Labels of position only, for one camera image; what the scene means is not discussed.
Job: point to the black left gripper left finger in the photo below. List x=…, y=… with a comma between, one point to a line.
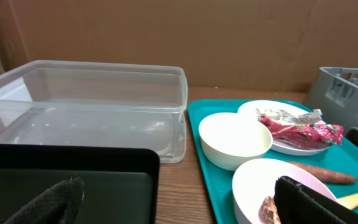
x=59, y=204

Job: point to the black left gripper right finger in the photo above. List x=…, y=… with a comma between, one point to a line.
x=298, y=204

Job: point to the orange carrot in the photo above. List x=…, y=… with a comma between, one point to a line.
x=326, y=175

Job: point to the pink bowl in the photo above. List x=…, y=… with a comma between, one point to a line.
x=254, y=180

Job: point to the red snack wrapper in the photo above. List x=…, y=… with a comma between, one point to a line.
x=310, y=136

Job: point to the pale green bowl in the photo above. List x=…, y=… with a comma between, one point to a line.
x=230, y=139

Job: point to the white tissue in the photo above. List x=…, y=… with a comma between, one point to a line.
x=285, y=118

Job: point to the pink plate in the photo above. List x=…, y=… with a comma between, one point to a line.
x=251, y=109

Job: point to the black tray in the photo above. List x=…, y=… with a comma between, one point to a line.
x=120, y=184

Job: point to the teal serving tray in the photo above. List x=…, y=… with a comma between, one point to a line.
x=343, y=158

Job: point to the clear plastic bin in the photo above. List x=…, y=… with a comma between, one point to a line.
x=52, y=102

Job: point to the grey dish rack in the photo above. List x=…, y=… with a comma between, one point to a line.
x=335, y=93

